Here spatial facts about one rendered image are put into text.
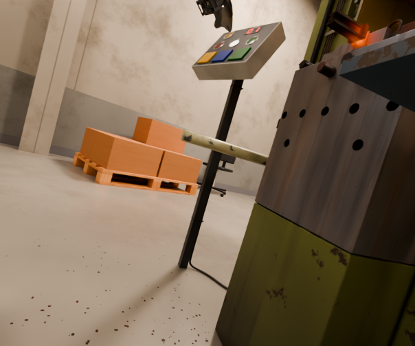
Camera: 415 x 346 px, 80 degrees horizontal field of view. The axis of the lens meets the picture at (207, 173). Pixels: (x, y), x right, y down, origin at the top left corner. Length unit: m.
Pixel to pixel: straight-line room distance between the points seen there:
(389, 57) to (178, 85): 4.03
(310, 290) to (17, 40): 3.88
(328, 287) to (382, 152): 0.29
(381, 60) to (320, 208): 0.37
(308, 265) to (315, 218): 0.11
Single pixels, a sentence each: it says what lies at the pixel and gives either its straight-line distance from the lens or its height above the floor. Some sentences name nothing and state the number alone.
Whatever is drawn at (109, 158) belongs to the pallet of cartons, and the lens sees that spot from 2.62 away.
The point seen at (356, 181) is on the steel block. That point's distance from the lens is 0.59.
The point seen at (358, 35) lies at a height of 0.98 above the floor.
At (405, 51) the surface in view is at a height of 0.73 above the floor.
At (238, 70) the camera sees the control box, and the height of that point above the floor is 0.94.
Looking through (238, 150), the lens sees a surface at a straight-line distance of 1.00.
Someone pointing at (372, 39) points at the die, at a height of 0.97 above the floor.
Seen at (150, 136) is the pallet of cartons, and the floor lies 0.59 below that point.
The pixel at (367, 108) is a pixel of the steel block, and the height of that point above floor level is 0.76.
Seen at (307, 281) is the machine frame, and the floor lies 0.37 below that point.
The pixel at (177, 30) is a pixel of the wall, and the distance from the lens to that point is 4.44.
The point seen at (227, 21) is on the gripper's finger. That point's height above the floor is 1.07.
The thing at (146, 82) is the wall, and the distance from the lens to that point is 4.11.
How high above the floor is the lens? 0.57
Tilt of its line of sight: 4 degrees down
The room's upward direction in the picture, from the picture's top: 17 degrees clockwise
